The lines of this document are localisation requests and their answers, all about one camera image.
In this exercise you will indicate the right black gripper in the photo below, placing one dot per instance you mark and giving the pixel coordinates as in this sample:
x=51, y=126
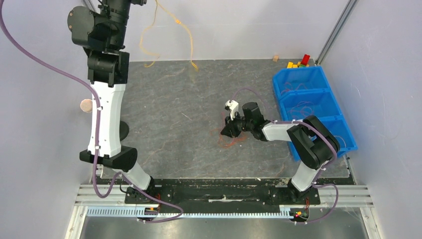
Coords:
x=236, y=124

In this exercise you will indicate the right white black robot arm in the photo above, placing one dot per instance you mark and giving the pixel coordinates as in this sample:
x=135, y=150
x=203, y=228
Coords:
x=314, y=143

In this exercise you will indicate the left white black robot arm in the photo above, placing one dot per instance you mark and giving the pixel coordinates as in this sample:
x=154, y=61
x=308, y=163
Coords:
x=101, y=35

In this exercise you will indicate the blue plastic bin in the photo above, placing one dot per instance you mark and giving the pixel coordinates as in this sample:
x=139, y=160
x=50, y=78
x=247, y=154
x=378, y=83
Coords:
x=301, y=92

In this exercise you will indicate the yellow toy block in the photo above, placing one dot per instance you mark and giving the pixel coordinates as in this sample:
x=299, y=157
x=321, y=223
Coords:
x=291, y=65

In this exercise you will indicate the red toy block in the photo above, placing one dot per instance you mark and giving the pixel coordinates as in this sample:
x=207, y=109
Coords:
x=305, y=60

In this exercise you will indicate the pink microphone on stand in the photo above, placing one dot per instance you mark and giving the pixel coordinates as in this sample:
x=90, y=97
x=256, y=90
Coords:
x=86, y=105

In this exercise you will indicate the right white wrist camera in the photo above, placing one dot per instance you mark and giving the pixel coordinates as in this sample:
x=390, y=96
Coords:
x=232, y=107

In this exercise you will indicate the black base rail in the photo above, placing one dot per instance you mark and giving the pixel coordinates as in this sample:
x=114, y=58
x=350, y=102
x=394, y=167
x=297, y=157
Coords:
x=229, y=195

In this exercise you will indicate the white toothed cable duct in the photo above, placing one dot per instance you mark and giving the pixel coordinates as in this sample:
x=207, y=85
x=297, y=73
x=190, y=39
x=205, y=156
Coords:
x=141, y=212

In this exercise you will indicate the right aluminium corner post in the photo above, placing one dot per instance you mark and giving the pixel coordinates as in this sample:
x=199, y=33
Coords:
x=344, y=16

